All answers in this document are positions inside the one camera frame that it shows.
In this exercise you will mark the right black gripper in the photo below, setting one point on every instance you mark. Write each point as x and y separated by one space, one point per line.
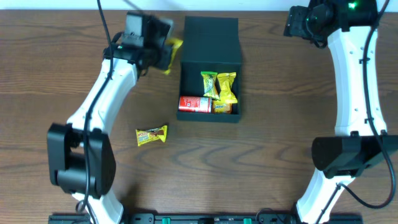
292 22

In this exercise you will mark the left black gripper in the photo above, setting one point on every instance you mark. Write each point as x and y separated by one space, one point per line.
168 55

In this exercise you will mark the yellow apollo wafer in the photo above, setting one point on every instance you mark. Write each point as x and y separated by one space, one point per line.
175 43
146 136

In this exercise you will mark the red Pringles can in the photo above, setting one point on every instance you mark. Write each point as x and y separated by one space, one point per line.
194 104

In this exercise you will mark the green yellow snack packet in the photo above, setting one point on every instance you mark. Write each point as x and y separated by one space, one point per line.
209 83

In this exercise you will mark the yellow snack bag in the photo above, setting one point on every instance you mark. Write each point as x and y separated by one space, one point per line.
225 81

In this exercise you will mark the orange yellow biscuit packet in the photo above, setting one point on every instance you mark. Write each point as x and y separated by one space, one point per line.
218 107

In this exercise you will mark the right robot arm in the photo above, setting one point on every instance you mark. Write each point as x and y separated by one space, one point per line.
349 30

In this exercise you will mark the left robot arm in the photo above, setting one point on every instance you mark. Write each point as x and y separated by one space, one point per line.
81 159

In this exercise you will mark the black open gift box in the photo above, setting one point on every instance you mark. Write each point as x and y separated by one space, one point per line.
211 44

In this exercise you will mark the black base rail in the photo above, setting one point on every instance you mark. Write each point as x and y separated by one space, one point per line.
148 218

